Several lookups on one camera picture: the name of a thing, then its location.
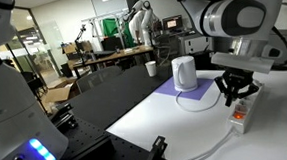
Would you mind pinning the black perforated breadboard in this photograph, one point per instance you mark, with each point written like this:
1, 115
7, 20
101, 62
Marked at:
89, 143

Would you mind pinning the black tripod with camera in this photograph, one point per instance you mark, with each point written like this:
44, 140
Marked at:
80, 41

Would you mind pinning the black office chair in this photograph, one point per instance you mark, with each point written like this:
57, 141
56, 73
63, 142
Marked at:
33, 85

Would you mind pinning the green cloth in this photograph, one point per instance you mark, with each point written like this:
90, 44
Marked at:
111, 28

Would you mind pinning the cardboard box on table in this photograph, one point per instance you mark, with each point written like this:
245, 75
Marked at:
72, 48

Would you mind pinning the purple mat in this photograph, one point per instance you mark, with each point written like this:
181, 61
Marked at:
166, 88

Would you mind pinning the large cardboard box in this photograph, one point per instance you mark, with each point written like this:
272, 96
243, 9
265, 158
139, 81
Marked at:
57, 93

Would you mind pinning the white power strip orange switch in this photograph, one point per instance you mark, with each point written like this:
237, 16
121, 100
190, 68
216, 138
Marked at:
242, 124

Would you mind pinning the black camera clamp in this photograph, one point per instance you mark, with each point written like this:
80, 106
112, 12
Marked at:
155, 151

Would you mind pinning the white paper cup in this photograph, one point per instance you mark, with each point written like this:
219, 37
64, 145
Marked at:
150, 68

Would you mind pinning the grey cabinet white panel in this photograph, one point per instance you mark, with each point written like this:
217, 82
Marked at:
194, 44

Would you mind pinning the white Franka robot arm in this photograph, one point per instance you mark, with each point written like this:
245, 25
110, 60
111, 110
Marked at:
194, 9

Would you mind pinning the wooden table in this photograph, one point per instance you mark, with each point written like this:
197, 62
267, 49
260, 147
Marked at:
118, 55

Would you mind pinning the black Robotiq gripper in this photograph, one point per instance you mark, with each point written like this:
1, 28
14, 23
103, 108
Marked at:
238, 77

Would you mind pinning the white metal rack frame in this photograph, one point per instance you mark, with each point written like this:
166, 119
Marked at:
97, 20

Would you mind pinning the grey office chair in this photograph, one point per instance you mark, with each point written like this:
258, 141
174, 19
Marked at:
97, 77

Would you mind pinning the white electric kettle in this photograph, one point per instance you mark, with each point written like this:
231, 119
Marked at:
184, 72

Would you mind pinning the black metal bracket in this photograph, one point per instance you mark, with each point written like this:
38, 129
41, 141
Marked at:
62, 116

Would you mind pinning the black monitor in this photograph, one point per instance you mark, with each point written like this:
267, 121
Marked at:
172, 23

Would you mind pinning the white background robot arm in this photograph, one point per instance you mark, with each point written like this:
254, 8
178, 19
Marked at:
142, 23

